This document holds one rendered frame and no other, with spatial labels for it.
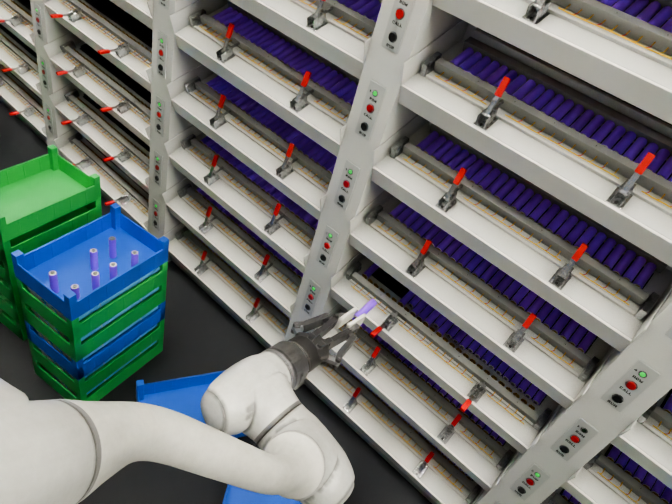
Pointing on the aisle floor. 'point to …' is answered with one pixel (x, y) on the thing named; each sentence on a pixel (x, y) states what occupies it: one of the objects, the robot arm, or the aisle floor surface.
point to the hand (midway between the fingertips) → (350, 321)
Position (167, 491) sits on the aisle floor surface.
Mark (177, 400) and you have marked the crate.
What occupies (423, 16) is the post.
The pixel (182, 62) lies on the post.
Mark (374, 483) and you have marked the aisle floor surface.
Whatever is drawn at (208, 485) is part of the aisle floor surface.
